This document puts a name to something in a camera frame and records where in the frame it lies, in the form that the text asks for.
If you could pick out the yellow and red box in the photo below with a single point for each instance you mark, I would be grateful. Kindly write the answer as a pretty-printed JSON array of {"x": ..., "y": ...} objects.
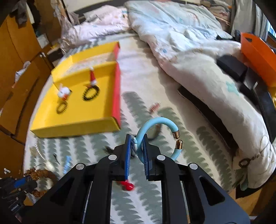
[{"x": 88, "y": 109}]

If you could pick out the dark metal ring pull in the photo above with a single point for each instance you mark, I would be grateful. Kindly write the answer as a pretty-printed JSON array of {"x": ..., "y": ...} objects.
[{"x": 245, "y": 161}]

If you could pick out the small santa hat clip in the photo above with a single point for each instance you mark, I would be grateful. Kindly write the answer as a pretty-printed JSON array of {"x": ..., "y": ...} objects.
[{"x": 93, "y": 81}]

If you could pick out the wooden cabinet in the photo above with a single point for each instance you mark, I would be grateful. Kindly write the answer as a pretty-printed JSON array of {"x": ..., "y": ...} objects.
[{"x": 24, "y": 72}]

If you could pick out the light blue bangle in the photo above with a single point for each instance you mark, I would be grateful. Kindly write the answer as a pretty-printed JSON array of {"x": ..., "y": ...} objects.
[{"x": 157, "y": 123}]

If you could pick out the cream quilted duvet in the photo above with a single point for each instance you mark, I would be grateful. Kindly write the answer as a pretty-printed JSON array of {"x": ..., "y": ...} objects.
[{"x": 187, "y": 40}]

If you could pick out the green leaf patterned bedspread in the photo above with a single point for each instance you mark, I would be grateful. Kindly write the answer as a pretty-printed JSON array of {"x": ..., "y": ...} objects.
[{"x": 143, "y": 83}]

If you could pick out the orange plastic bin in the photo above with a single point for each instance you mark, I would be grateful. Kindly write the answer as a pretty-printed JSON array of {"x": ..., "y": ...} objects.
[{"x": 260, "y": 55}]

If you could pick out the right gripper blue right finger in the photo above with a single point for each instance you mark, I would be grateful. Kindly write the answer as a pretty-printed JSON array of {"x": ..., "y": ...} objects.
[{"x": 150, "y": 153}]

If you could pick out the red ball hair stick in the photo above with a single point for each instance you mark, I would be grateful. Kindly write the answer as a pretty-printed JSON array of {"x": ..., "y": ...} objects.
[{"x": 126, "y": 185}]

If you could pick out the white rabbit hair clip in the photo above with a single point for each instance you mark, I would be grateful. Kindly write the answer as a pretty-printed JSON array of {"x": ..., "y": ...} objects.
[{"x": 63, "y": 92}]

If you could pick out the light blue rabbit hair clip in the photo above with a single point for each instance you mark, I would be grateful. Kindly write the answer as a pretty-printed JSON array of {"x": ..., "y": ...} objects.
[{"x": 67, "y": 165}]

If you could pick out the brown patterned hair clip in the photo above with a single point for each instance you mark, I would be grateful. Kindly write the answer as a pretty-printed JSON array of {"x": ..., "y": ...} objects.
[{"x": 154, "y": 107}]

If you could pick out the white pearl hair clip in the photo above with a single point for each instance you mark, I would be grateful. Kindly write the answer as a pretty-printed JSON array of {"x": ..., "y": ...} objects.
[{"x": 50, "y": 166}]

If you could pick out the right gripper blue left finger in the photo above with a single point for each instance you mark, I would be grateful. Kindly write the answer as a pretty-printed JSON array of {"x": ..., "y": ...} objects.
[{"x": 122, "y": 165}]

